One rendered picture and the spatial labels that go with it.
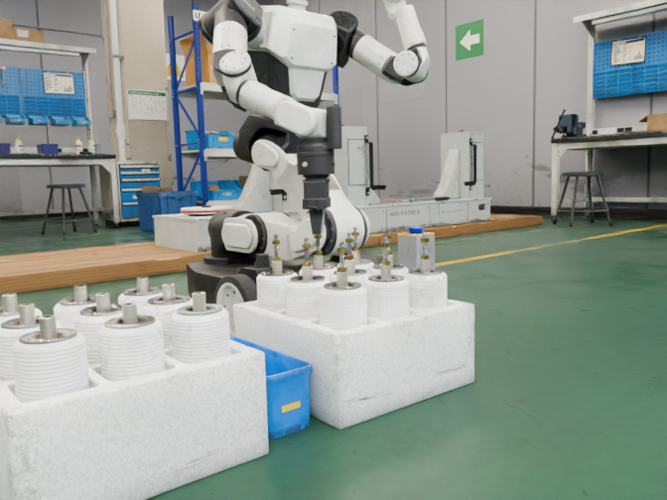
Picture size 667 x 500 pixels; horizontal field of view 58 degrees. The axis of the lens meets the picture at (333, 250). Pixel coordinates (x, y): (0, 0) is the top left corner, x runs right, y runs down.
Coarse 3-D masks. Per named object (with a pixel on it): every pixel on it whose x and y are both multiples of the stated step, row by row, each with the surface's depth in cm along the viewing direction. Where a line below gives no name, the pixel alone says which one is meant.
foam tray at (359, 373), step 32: (256, 320) 132; (288, 320) 122; (384, 320) 120; (416, 320) 122; (448, 320) 128; (288, 352) 123; (320, 352) 114; (352, 352) 112; (384, 352) 117; (416, 352) 123; (448, 352) 129; (320, 384) 115; (352, 384) 113; (384, 384) 118; (416, 384) 124; (448, 384) 130; (320, 416) 116; (352, 416) 113
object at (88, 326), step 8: (120, 312) 101; (80, 320) 98; (88, 320) 98; (96, 320) 98; (104, 320) 98; (80, 328) 99; (88, 328) 98; (96, 328) 98; (88, 336) 98; (96, 336) 98; (88, 344) 98; (96, 344) 98; (88, 352) 99; (96, 352) 99; (88, 360) 99; (96, 360) 99
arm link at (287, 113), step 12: (288, 96) 143; (276, 108) 139; (288, 108) 137; (300, 108) 136; (312, 108) 137; (276, 120) 140; (288, 120) 138; (300, 120) 136; (312, 120) 135; (300, 132) 136; (312, 132) 136
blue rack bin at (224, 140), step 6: (186, 132) 648; (192, 132) 640; (222, 132) 661; (228, 132) 652; (192, 138) 641; (198, 138) 632; (210, 138) 619; (216, 138) 623; (222, 138) 628; (228, 138) 633; (198, 144) 634; (210, 144) 620; (216, 144) 624; (222, 144) 629; (228, 144) 634
